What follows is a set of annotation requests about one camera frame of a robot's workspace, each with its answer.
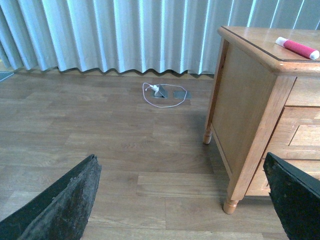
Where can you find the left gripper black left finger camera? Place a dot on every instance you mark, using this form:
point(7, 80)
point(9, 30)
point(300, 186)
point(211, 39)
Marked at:
point(61, 211)

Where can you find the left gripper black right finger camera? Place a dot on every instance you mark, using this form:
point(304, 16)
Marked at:
point(296, 198)

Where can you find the wooden drawer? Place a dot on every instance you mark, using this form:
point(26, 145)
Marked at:
point(296, 135)

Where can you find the pink marker with clear cap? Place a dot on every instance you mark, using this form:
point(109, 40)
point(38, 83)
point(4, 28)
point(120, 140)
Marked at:
point(300, 49)

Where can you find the wooden nightstand cabinet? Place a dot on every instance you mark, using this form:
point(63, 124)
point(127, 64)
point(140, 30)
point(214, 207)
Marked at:
point(254, 80)

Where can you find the closed metal floor plate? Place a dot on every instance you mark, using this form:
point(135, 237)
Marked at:
point(182, 95)

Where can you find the open metal floor socket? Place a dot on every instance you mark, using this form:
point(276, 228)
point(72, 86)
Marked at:
point(159, 92)

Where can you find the white pleated curtain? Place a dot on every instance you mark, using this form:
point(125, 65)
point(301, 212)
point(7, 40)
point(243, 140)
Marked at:
point(177, 35)

